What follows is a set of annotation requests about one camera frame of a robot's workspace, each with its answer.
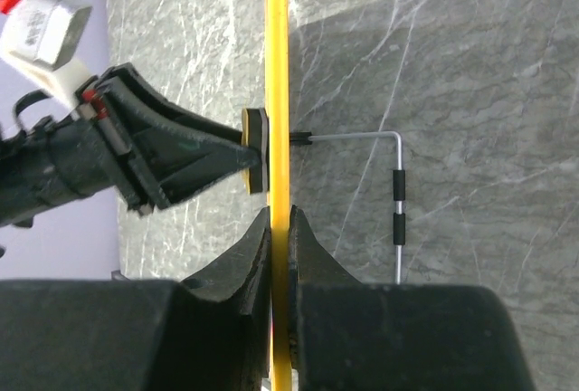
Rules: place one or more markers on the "yellow bone-shaped eraser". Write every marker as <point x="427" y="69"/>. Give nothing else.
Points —
<point x="255" y="136"/>

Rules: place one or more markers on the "yellow-framed whiteboard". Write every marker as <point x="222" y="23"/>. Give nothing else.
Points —
<point x="277" y="99"/>

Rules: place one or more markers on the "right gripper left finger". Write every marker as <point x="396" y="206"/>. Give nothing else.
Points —
<point x="209" y="331"/>

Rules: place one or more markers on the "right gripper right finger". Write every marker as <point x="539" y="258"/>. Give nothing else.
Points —
<point x="350" y="335"/>

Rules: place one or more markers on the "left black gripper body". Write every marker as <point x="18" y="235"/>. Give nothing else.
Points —
<point x="58" y="162"/>

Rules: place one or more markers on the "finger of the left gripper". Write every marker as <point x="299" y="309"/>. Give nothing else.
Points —
<point x="174" y="153"/>

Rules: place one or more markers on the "whiteboard metal wire stand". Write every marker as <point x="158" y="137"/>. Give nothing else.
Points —
<point x="353" y="186"/>

